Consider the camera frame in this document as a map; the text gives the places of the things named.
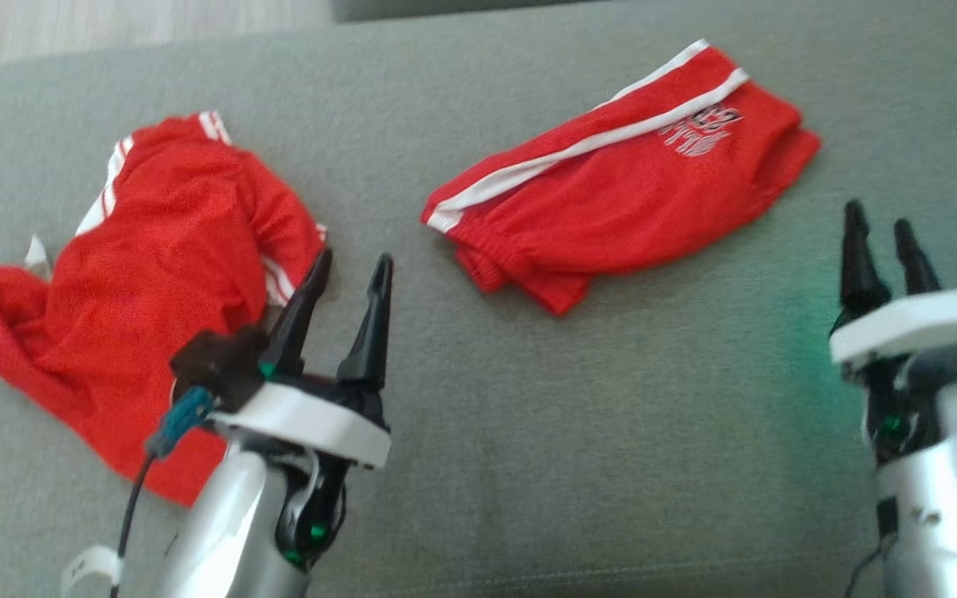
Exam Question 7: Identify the red shorts white stripes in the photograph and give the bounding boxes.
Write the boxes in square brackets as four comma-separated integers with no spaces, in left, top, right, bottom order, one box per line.
[420,38,822,317]

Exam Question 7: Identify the long grey sofa seat cushion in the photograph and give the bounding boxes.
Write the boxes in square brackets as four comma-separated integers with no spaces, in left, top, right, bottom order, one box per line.
[330,0,621,24]

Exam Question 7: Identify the white cable label tag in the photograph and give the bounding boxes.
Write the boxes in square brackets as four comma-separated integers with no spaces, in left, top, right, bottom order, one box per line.
[61,543,125,597]

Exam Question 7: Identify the left arm cable teal plug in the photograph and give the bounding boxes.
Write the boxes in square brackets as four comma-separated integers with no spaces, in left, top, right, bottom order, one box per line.
[111,385,217,598]

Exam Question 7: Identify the large grey ottoman cushion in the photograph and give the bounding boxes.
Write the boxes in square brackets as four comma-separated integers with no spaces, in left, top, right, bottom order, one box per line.
[0,0,957,598]

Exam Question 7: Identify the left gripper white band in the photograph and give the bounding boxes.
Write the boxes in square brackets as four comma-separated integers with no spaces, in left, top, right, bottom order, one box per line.
[213,248,395,469]

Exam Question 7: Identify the red jersey white sleeves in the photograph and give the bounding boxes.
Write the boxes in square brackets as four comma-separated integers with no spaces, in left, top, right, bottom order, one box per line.
[0,110,331,508]

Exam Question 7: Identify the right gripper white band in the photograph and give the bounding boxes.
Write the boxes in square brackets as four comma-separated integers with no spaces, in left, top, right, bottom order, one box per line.
[829,199,957,371]

